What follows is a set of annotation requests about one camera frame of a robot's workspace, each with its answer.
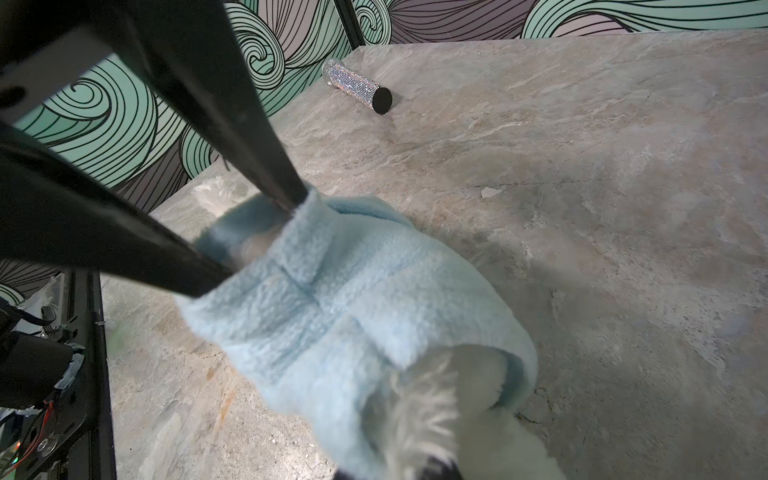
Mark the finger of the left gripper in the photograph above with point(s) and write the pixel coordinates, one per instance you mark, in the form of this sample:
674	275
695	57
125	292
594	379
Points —
53	213
188	53

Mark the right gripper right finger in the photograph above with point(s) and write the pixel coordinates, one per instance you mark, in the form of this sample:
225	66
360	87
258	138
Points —
438	470

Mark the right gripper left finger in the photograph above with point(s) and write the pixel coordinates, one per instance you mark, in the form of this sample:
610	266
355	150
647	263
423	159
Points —
341	475

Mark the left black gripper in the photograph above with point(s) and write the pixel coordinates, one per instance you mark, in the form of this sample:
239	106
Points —
66	83

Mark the white teddy bear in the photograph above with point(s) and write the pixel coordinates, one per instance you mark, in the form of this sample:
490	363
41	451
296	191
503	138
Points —
462	420

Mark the light blue fleece hoodie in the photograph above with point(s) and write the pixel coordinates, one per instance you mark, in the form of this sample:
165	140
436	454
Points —
360	306

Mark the glass tube with sprinkles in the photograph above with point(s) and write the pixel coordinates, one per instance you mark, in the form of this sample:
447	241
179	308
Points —
366	91

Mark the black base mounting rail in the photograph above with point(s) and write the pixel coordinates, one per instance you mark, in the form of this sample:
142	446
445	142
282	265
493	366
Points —
78	441

